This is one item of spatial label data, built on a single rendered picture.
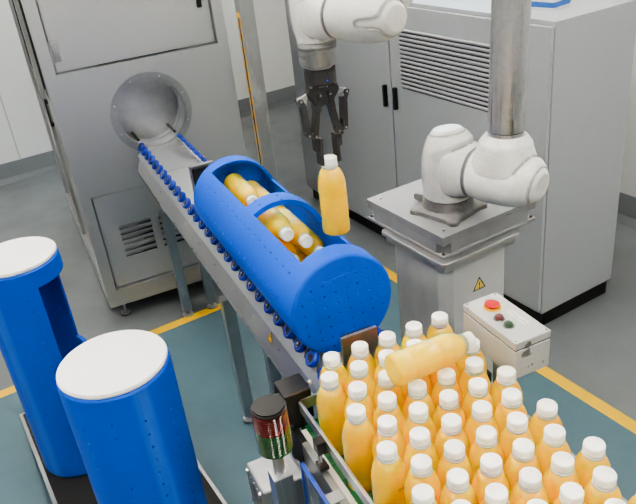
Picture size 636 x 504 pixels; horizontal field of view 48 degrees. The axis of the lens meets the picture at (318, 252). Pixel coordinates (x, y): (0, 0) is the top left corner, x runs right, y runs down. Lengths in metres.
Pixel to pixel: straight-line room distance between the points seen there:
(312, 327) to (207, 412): 1.55
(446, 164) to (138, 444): 1.15
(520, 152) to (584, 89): 1.27
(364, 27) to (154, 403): 1.01
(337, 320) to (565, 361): 1.79
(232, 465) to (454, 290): 1.26
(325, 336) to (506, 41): 0.89
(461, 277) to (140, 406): 1.04
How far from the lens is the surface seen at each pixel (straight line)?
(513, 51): 1.99
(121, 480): 1.96
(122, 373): 1.84
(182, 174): 3.28
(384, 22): 1.50
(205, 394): 3.39
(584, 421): 3.15
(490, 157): 2.05
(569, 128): 3.27
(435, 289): 2.26
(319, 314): 1.80
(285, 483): 1.38
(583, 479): 1.45
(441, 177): 2.17
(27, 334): 2.59
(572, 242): 3.56
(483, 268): 2.30
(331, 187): 1.76
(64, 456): 2.91
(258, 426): 1.28
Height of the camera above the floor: 2.07
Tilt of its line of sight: 28 degrees down
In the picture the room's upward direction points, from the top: 7 degrees counter-clockwise
